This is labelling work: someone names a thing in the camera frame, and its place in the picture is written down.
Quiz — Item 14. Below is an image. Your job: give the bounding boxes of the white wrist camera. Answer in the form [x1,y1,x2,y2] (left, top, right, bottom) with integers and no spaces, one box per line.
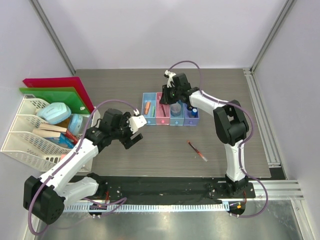
[164,70,176,88]
[128,109,147,134]

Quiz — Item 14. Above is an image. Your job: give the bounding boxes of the pink drawer box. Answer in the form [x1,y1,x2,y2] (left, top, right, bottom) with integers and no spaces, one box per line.
[155,92,170,125]

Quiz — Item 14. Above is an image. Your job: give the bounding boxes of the white mesh file organizer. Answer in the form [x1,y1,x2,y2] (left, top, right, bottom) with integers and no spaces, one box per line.
[0,93,101,173]

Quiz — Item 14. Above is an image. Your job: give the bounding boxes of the dark red pen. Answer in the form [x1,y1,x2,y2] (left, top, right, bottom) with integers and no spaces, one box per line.
[187,140,201,156]

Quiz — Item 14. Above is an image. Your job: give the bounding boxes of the sky blue drawer box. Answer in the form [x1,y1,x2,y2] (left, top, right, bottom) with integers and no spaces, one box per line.
[141,92,156,126]

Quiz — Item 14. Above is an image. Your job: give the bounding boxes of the light blue drawer box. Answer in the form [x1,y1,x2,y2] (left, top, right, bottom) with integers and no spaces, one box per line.
[169,101,185,126]

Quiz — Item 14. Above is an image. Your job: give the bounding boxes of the beige wooden book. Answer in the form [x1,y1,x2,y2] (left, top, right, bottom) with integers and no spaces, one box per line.
[32,123,68,138]

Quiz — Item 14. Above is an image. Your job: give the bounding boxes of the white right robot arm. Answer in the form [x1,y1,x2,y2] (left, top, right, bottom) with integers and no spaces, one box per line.
[159,70,249,198]

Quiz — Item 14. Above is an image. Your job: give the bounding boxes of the green plastic folder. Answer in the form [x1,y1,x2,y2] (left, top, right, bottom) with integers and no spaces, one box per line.
[19,87,94,115]

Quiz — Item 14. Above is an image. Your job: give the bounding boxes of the red book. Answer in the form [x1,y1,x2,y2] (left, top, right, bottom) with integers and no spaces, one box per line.
[64,130,79,145]

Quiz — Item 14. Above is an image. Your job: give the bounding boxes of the magenta plastic folder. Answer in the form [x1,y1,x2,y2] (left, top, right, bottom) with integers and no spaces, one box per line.
[22,76,94,109]

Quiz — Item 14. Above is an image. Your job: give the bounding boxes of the orange highlighter marker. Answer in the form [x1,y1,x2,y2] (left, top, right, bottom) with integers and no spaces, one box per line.
[144,101,151,115]

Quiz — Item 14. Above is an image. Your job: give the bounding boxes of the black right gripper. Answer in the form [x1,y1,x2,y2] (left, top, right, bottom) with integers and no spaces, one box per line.
[160,84,182,105]

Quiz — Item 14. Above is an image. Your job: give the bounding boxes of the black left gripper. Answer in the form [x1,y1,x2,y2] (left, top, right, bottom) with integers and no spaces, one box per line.
[110,112,142,149]

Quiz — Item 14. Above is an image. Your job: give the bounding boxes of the clear red pen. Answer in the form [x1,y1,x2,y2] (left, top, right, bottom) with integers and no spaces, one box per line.
[198,153,208,162]

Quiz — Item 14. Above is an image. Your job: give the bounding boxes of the light blue headphone case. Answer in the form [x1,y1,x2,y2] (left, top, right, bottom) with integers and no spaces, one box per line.
[36,102,72,125]

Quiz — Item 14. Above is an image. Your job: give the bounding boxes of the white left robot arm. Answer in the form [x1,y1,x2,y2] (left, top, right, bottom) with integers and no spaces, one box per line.
[23,108,147,225]

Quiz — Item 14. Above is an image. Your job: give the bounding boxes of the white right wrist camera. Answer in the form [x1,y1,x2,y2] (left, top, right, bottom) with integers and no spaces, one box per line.
[164,70,176,88]

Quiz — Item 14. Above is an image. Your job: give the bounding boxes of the blue glue bottle grey cap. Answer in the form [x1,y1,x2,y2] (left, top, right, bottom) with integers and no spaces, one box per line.
[190,107,198,118]

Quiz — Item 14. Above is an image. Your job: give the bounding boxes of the slotted cable duct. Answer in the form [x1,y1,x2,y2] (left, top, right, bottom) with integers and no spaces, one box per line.
[63,201,230,213]

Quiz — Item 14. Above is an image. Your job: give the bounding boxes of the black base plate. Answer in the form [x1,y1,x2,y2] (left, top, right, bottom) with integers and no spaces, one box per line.
[76,176,256,205]

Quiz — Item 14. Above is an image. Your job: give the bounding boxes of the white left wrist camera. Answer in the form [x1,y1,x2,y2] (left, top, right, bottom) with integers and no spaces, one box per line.
[128,109,147,134]

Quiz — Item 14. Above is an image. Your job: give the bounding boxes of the light blue headphones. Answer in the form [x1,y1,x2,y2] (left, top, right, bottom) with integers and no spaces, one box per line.
[67,114,86,136]

